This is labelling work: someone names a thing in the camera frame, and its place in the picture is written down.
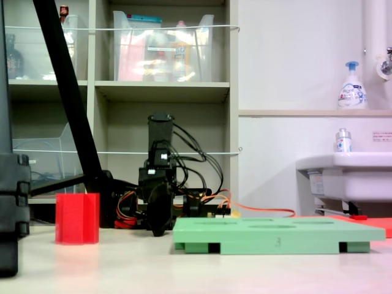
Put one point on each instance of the red cross columnar block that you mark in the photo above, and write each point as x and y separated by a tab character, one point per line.
77	219

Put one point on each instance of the green shape hole board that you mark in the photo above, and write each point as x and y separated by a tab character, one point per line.
275	235

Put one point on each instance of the beige shelf unit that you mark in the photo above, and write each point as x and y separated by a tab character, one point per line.
162	92

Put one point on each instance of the black tripod brace bar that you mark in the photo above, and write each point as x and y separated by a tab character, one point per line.
58	184

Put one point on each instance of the clear bin with supplies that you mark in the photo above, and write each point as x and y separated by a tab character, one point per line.
162	52

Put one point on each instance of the pink capped bottle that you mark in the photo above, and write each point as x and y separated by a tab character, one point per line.
181	49

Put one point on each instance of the notched black tripod leg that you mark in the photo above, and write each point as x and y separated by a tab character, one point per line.
10	214

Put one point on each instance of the clear plastic bin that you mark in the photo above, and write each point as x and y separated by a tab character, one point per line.
72	39

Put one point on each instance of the small clear sanitizer bottle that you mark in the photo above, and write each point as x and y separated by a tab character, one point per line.
343	144

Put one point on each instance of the white sink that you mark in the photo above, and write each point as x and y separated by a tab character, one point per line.
352	177

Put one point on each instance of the dark glass bottle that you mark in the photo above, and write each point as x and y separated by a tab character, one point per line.
13	61

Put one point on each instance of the red capped bottle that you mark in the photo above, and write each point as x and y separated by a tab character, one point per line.
63	13

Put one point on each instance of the white blue soap dispenser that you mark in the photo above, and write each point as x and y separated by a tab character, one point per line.
352	92

